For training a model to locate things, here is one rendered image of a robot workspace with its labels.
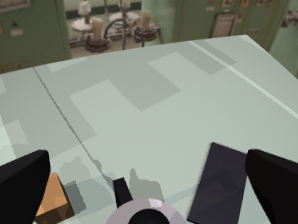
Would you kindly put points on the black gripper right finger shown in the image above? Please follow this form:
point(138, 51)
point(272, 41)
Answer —
point(275, 183)

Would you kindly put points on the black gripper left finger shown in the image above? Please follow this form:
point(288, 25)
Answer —
point(22, 187)

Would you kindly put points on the brown cube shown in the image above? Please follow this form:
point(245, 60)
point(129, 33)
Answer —
point(55, 206)

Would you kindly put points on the glass french press with black handle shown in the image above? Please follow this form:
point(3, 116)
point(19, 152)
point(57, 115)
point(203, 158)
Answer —
point(142, 210)

